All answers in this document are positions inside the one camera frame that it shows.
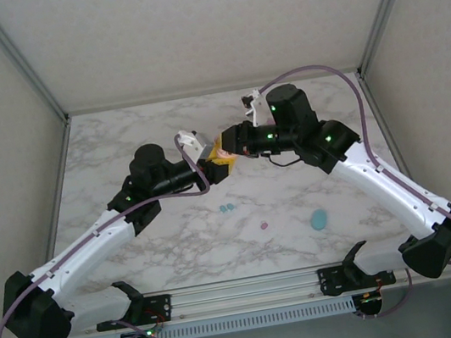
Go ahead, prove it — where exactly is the peach earbud charging case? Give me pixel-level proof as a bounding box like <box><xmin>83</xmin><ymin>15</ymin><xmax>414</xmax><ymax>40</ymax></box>
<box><xmin>210</xmin><ymin>130</ymin><xmax>240</xmax><ymax>163</ymax></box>

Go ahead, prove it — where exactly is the blue earbud charging case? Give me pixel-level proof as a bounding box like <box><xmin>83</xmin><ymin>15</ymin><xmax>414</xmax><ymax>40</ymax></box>
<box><xmin>308</xmin><ymin>207</ymin><xmax>331</xmax><ymax>233</ymax></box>

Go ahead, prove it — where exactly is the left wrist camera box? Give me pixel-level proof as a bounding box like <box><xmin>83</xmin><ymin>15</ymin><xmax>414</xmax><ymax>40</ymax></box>
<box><xmin>175</xmin><ymin>126</ymin><xmax>213</xmax><ymax>167</ymax></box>

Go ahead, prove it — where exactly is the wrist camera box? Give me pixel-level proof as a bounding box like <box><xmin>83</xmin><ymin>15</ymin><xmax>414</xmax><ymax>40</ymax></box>
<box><xmin>175</xmin><ymin>126</ymin><xmax>213</xmax><ymax>167</ymax></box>
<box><xmin>238</xmin><ymin>86</ymin><xmax>274</xmax><ymax>130</ymax></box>

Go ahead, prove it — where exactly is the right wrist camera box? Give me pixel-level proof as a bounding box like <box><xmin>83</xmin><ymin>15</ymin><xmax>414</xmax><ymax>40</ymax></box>
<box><xmin>238</xmin><ymin>86</ymin><xmax>274</xmax><ymax>130</ymax></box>

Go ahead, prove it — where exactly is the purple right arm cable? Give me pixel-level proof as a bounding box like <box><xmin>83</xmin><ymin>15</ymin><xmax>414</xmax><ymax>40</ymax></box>
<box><xmin>255</xmin><ymin>42</ymin><xmax>451</xmax><ymax>333</ymax></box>

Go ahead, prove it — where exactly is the thin black wire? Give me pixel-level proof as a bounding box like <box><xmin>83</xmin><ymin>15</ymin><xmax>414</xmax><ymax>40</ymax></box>
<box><xmin>268</xmin><ymin>148</ymin><xmax>303</xmax><ymax>170</ymax></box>

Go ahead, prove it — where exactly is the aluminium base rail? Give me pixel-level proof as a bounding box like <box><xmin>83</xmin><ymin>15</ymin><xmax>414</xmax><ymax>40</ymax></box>
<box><xmin>70</xmin><ymin>245</ymin><xmax>451</xmax><ymax>338</ymax></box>

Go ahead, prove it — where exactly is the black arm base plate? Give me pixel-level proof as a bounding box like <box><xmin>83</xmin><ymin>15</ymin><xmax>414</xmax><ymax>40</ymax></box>
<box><xmin>316</xmin><ymin>256</ymin><xmax>398</xmax><ymax>299</ymax></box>
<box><xmin>93</xmin><ymin>291</ymin><xmax>175</xmax><ymax>333</ymax></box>

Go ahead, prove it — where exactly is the aluminium frame post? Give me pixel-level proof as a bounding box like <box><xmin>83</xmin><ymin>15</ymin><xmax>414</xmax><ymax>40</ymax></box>
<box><xmin>0</xmin><ymin>0</ymin><xmax>72</xmax><ymax>136</ymax></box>
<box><xmin>345</xmin><ymin>0</ymin><xmax>444</xmax><ymax>80</ymax></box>

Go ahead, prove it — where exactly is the thin red wire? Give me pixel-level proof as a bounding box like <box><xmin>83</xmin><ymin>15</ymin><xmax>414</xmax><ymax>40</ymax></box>
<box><xmin>371</xmin><ymin>278</ymin><xmax>388</xmax><ymax>296</ymax></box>
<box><xmin>142</xmin><ymin>306</ymin><xmax>170</xmax><ymax>335</ymax></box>

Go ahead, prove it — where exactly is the white slotted cable duct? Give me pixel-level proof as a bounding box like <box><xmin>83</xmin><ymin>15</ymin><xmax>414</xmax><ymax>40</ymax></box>
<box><xmin>81</xmin><ymin>295</ymin><xmax>357</xmax><ymax>338</ymax></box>

